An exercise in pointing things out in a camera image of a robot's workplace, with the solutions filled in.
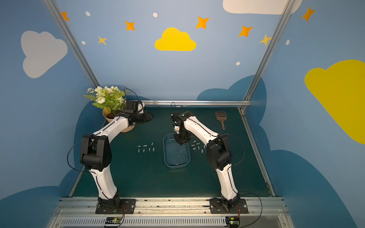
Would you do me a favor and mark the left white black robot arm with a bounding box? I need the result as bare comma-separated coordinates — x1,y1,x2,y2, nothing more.
80,100,153,214

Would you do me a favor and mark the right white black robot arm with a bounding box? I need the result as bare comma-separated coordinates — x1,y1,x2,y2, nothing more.
171,111,240,211

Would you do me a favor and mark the translucent blue storage box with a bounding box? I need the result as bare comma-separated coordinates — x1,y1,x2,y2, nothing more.
163,133,191,169

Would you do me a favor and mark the artificial white flower plant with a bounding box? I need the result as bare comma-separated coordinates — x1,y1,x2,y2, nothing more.
83,86,127,115

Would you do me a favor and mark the terracotta flower pot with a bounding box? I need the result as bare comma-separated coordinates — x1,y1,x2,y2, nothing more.
102,108,136,133

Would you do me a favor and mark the brown slotted scoop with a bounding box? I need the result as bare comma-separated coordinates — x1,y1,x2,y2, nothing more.
215,111,227,130

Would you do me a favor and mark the right small circuit board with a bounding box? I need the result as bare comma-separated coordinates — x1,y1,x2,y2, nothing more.
225,217,240,228

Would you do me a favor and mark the small circuit board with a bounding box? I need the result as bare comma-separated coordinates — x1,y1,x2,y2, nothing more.
105,217,123,226
225,217,240,228

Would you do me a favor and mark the left small circuit board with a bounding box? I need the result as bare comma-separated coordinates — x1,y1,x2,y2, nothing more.
105,217,123,226

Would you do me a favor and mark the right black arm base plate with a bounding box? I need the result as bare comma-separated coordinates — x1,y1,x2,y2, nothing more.
209,198,249,214

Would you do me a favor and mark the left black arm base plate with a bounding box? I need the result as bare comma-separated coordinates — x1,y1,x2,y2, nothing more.
95,198,136,215

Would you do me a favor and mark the aluminium front rail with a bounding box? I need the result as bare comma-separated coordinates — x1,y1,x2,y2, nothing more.
47,196,294,228

